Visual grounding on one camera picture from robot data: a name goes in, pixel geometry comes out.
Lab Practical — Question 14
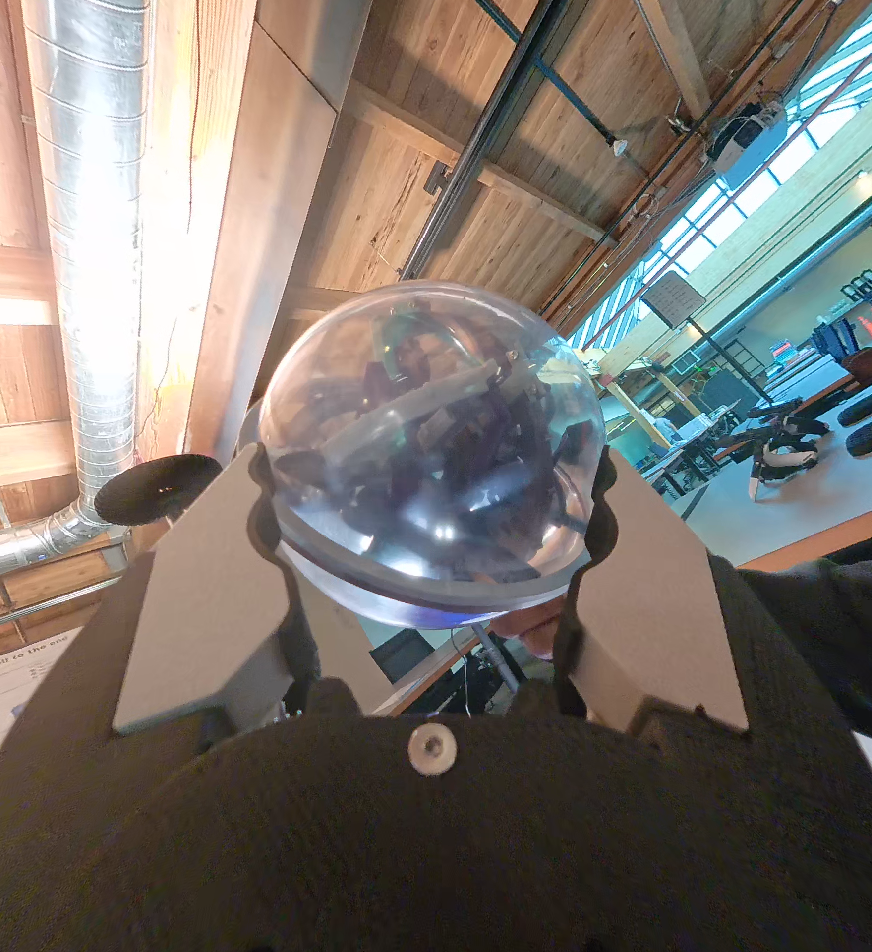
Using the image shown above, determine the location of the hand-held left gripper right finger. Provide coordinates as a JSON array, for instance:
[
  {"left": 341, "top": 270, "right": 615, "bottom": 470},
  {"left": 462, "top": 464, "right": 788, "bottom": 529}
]
[{"left": 554, "top": 447, "right": 751, "bottom": 734}]

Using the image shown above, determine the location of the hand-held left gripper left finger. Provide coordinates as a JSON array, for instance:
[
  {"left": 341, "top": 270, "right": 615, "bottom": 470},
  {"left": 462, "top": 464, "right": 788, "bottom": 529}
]
[{"left": 112, "top": 444, "right": 318, "bottom": 739}]

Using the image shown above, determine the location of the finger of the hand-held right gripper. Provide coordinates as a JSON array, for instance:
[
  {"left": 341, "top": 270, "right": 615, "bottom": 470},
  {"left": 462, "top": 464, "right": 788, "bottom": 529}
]
[{"left": 314, "top": 593, "right": 401, "bottom": 715}]

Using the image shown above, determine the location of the clear plastic maze ball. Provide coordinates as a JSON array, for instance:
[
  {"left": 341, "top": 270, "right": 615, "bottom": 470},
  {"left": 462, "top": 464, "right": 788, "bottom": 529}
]
[{"left": 256, "top": 280, "right": 609, "bottom": 635}]

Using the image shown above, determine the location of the person's right hand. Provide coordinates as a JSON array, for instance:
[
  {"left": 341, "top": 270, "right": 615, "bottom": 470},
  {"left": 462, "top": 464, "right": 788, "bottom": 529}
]
[{"left": 493, "top": 593, "right": 574, "bottom": 661}]

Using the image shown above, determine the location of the long wooden table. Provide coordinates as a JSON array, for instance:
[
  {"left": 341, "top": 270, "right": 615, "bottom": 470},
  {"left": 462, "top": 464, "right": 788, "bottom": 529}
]
[{"left": 671, "top": 380, "right": 872, "bottom": 574}]

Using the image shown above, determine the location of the wooden instruction board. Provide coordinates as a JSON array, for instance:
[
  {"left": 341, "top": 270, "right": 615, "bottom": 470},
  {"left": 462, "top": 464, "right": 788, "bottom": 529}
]
[{"left": 0, "top": 625, "right": 83, "bottom": 827}]

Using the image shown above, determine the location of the silver ventilation duct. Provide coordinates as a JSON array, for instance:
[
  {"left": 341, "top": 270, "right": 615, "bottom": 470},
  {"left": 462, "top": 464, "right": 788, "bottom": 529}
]
[{"left": 0, "top": 0, "right": 157, "bottom": 590}]

